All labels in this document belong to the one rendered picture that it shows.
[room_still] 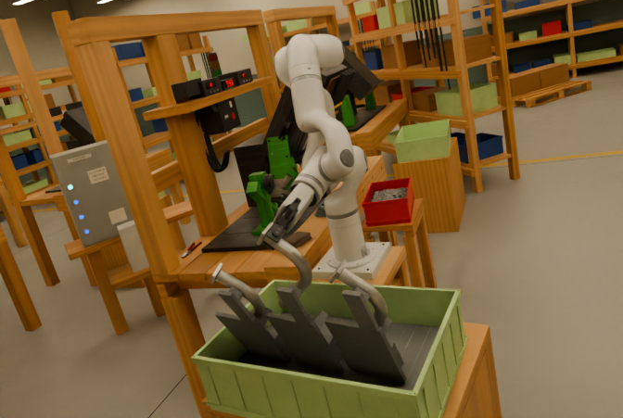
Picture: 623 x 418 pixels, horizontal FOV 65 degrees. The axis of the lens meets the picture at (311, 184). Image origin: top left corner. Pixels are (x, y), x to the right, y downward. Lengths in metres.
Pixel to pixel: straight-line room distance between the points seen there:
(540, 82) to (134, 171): 7.74
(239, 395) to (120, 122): 1.17
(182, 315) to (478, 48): 3.63
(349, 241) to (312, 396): 0.70
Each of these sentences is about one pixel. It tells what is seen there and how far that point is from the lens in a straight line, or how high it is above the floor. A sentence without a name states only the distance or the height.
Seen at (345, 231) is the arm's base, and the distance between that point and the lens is 1.77.
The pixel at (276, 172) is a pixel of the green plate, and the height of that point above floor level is 1.10.
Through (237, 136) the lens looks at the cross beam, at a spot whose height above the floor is 1.25.
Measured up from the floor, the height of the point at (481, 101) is 0.81.
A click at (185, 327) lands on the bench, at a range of 2.32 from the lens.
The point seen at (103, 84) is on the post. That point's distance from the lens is 2.08.
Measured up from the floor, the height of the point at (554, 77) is 0.27.
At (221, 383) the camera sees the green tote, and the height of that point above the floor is 0.89.
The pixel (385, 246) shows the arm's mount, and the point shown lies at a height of 0.88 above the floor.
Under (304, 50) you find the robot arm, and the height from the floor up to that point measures 1.66.
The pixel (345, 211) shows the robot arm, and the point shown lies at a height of 1.09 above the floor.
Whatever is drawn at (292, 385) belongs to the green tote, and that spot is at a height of 0.93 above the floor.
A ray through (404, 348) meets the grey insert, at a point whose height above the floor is 0.85.
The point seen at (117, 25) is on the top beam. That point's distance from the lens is 2.20.
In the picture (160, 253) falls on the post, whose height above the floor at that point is 0.98.
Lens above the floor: 1.67
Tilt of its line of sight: 16 degrees down
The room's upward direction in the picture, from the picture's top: 13 degrees counter-clockwise
